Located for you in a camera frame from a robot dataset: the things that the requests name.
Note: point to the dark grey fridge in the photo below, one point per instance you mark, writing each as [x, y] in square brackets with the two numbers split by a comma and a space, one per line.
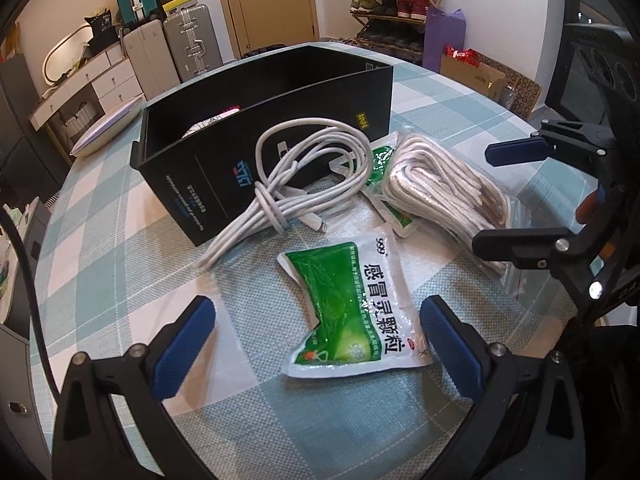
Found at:
[25, 125]

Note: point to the red-printed zip bag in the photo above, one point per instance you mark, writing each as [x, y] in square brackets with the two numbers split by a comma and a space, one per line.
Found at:
[215, 120]

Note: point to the purple paper bag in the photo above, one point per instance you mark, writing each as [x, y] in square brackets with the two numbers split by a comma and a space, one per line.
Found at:
[445, 40]

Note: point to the white dresser with drawers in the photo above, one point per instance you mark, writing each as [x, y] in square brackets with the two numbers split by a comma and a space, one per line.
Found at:
[105, 82]

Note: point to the large green medicine sachet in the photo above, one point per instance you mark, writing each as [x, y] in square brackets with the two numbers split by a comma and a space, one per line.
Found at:
[350, 300]

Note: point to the shoe rack with shoes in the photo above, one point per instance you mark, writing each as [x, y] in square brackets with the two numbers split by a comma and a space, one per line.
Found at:
[395, 5]

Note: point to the white oval plate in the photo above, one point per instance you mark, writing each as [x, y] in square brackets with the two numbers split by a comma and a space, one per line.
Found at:
[107, 127]

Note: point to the red snack packets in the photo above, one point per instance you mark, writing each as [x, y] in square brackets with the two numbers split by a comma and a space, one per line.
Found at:
[462, 54]

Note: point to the silver suitcase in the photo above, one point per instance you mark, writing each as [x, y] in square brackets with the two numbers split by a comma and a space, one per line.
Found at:
[192, 42]

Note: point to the beige suitcase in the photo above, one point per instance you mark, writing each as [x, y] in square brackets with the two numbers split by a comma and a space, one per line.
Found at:
[150, 57]

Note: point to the person's right hand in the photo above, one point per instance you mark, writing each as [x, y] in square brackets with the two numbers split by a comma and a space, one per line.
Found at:
[586, 207]

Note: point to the oval mirror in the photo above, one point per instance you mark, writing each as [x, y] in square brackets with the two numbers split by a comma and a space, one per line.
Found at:
[65, 57]

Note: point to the open brown cardboard box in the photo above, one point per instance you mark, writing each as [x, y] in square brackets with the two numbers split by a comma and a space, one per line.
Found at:
[475, 80]

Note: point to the black cardboard box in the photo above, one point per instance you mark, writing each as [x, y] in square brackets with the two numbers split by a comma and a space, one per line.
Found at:
[200, 180]

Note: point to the black gift bag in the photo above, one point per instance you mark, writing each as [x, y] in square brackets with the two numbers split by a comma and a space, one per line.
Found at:
[101, 26]

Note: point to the dark circle-patterned panel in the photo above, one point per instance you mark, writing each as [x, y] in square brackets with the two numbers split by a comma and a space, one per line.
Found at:
[522, 95]

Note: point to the white storage basket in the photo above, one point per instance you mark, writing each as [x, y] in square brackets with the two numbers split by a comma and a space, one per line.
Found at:
[80, 119]

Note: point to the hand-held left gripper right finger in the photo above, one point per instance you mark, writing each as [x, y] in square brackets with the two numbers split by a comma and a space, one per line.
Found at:
[450, 345]

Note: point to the tan wooden door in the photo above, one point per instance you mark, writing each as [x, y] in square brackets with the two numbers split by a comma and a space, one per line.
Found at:
[270, 5]

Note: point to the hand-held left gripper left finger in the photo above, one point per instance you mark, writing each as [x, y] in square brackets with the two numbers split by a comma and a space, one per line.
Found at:
[185, 345]

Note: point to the wooden shoe rack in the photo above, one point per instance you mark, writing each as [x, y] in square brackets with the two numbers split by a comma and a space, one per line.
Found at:
[390, 17]

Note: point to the black yellow-striped shoe box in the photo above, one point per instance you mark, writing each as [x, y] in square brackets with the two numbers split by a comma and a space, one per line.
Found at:
[180, 7]

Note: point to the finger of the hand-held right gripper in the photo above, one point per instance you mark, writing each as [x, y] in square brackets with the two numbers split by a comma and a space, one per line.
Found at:
[515, 152]
[520, 247]

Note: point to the small green medicine sachet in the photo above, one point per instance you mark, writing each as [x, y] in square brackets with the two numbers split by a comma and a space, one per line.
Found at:
[381, 160]
[400, 220]

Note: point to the bag of copper-tipped white laces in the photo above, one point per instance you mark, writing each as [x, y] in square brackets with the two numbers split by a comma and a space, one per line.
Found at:
[440, 185]

